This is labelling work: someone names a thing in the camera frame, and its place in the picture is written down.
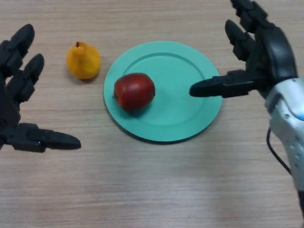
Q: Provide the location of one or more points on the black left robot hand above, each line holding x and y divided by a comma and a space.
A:
12, 95

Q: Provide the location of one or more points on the red apple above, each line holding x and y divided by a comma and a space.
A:
134, 92

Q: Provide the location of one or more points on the yellow pear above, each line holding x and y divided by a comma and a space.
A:
83, 61

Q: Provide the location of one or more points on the green round plate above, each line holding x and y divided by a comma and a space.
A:
171, 118

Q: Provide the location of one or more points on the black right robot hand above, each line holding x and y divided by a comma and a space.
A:
273, 54

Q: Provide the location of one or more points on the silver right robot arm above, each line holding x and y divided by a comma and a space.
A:
289, 123

